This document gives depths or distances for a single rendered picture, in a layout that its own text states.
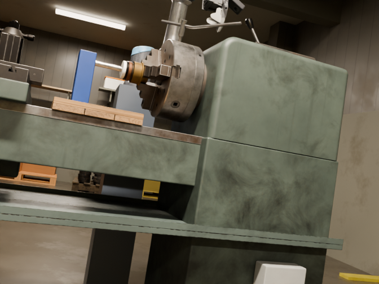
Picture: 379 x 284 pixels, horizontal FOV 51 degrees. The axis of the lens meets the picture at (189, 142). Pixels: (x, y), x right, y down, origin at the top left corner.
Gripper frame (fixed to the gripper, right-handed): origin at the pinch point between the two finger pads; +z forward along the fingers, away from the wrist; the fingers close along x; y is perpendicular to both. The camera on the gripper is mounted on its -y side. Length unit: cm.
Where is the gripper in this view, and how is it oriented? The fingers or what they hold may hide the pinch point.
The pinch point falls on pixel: (220, 29)
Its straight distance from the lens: 161.7
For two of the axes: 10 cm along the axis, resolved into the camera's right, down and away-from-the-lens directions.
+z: -0.8, 9.7, -2.4
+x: 3.8, -1.9, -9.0
